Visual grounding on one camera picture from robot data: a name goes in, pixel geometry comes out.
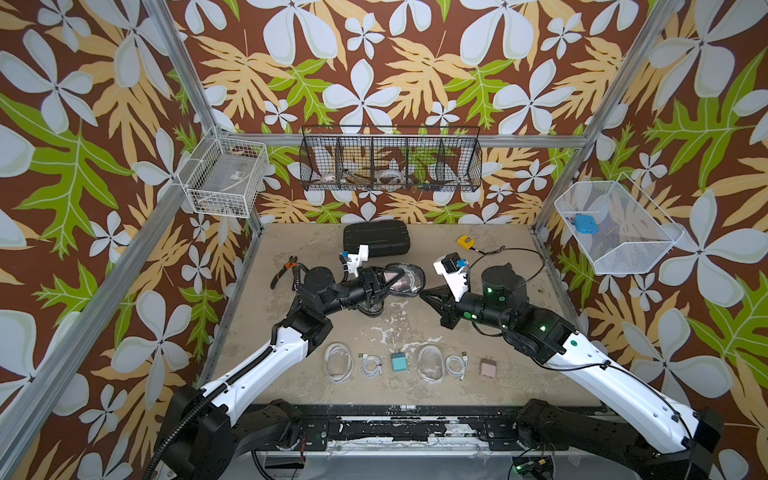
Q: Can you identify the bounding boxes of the white coiled cable right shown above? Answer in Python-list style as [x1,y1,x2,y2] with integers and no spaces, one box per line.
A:
[445,352,470,382]

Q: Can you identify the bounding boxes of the black wire basket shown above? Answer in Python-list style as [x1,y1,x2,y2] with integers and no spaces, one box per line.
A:
[298,125,483,192]

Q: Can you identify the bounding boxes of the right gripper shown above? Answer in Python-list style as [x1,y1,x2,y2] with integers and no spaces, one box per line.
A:
[419,283,514,335]

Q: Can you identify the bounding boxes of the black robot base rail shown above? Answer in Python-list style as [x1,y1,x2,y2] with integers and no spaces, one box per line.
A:
[245,400,571,452]

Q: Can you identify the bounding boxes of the pink charger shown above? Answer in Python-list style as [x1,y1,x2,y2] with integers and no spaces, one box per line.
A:
[480,358,498,378]
[384,269,409,291]

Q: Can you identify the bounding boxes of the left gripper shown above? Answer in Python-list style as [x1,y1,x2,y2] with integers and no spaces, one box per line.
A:
[317,267,399,320]

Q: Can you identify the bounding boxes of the black hard case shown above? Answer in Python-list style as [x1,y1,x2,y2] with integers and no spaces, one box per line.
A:
[342,219,411,258]

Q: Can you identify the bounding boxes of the orange black pliers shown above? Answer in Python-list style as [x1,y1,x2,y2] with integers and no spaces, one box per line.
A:
[270,255,299,290]

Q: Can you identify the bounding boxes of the white wire basket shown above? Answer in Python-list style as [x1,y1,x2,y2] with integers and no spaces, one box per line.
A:
[179,128,270,219]

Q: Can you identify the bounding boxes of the white mesh basket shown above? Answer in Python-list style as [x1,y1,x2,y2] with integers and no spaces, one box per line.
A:
[555,174,684,276]

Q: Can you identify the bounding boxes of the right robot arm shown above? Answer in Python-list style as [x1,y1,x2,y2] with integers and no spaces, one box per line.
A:
[419,256,723,479]

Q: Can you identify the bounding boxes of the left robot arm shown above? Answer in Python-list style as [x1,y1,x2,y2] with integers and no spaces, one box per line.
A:
[143,267,421,479]

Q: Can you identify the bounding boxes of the blue object in basket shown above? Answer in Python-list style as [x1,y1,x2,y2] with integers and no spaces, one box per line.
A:
[571,214,599,235]

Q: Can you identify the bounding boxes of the yellow tape measure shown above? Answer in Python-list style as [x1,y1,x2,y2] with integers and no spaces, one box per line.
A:
[457,235,505,255]

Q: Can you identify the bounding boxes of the teal charger lower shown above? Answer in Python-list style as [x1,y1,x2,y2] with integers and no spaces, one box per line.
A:
[391,352,408,372]

